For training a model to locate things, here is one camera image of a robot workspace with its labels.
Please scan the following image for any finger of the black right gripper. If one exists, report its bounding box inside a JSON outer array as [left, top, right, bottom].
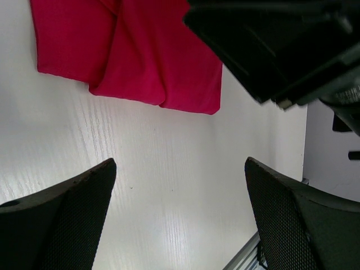
[[184, 1, 337, 103]]

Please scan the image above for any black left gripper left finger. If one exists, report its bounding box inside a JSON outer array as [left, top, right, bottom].
[[1, 158, 116, 269]]

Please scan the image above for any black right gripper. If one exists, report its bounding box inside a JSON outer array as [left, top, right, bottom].
[[269, 1, 359, 132]]

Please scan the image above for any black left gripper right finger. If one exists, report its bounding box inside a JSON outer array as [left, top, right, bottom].
[[245, 157, 359, 269]]

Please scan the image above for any pink t shirt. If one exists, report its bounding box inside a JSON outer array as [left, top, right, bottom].
[[30, 0, 222, 115]]

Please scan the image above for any aluminium front rail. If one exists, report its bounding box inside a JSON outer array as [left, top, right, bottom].
[[223, 232, 268, 270]]

